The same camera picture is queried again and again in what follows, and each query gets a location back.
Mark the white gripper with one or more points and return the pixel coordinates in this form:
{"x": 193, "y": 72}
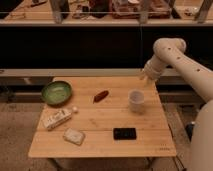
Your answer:
{"x": 153, "y": 69}

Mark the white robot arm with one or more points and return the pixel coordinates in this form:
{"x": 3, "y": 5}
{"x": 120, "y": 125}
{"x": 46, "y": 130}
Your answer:
{"x": 170, "y": 51}

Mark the green ceramic bowl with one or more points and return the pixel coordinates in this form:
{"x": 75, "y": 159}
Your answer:
{"x": 56, "y": 93}

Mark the red sausage toy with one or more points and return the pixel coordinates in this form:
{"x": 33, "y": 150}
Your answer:
{"x": 100, "y": 96}

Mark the black rectangular phone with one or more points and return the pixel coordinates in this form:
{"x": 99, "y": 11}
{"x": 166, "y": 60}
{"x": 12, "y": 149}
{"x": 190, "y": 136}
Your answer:
{"x": 124, "y": 133}

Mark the wooden table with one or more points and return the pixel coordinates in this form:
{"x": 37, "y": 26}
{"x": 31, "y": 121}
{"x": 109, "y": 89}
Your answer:
{"x": 97, "y": 121}

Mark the white sponge block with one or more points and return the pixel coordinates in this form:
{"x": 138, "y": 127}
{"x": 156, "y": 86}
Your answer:
{"x": 74, "y": 136}

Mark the white carton box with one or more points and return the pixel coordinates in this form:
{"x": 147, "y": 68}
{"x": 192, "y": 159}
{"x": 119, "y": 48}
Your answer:
{"x": 56, "y": 119}

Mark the wooden shelf with clutter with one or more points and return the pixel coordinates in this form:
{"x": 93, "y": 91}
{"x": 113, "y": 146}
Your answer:
{"x": 106, "y": 12}

